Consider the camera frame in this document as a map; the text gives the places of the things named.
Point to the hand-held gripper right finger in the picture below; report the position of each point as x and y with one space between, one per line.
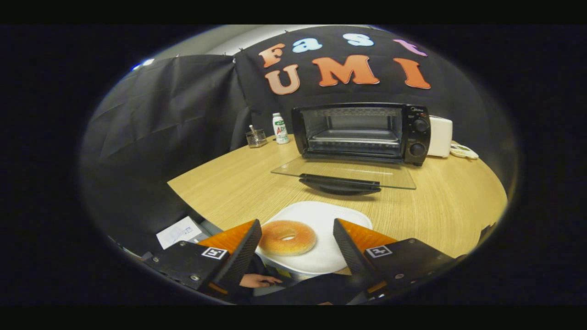
351 256

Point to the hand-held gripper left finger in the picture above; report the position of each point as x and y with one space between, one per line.
240 259

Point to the glazed donut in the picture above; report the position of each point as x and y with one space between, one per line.
275 240

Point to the black toaster oven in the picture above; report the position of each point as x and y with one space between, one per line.
415 137

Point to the white plate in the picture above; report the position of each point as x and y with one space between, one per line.
328 220

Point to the white paper sheet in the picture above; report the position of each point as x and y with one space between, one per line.
179 233

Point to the white bottle green label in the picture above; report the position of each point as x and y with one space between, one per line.
280 130

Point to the white appliance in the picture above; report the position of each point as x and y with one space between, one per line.
440 136

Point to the small white dish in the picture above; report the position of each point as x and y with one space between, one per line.
464 151

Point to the black backdrop cloth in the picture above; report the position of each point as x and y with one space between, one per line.
160 114

